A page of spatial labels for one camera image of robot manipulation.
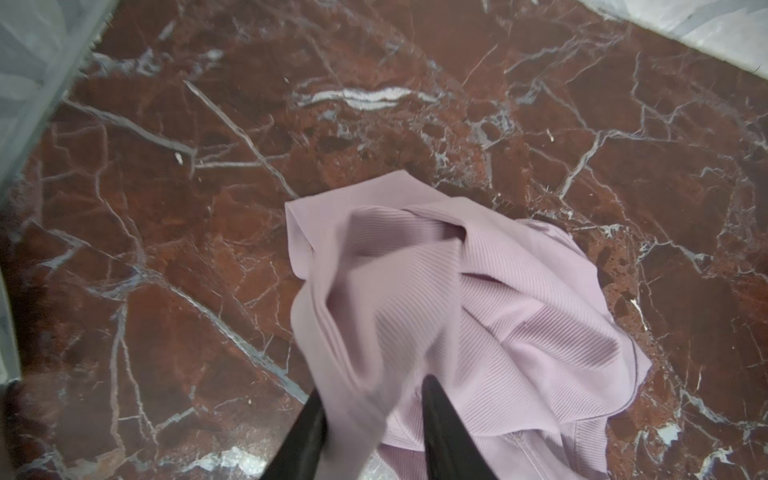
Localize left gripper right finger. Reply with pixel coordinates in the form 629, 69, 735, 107
421, 375, 497, 480

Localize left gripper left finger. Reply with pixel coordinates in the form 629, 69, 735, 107
260, 390, 327, 480

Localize light pink ribbed cloth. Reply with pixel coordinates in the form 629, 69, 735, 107
285, 171, 651, 479

